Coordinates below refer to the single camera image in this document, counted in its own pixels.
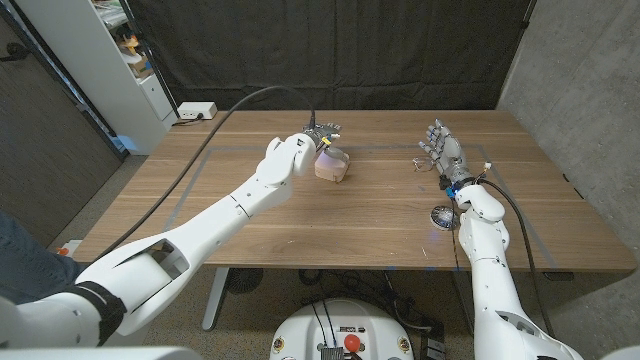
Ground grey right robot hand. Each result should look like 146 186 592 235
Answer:
418 118 476 191

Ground white box with orange knob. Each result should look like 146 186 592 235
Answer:
54 239 84 259

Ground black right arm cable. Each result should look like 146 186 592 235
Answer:
479 177 556 339

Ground grey table leg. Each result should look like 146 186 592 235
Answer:
201 267 231 332
452 271 476 336

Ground black curtain backdrop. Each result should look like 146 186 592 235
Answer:
124 0 536 112

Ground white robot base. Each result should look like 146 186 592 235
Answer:
269 298 415 360

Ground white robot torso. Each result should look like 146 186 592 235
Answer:
0 346 204 360

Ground black door handle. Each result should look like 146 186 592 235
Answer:
0 42 31 64

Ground yellow toy figure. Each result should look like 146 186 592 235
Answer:
118 34 141 56

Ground person in blue jeans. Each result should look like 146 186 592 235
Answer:
0 209 86 306

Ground white shelf cabinet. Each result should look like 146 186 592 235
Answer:
14 0 179 156

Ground white power strip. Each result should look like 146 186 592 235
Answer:
177 101 219 121

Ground cardboard box on shelf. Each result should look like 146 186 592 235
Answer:
130 54 155 80

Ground black curtain stand pole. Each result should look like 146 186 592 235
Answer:
118 0 181 120
520 0 537 30

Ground pink square jewelry box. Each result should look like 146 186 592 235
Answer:
314 149 351 184

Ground black round fan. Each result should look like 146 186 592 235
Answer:
224 268 265 295

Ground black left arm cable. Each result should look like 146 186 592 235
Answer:
94 84 317 264

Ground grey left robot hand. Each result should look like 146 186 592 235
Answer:
301 121 351 164

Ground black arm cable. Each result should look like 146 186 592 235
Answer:
94 84 317 264
479 177 556 339

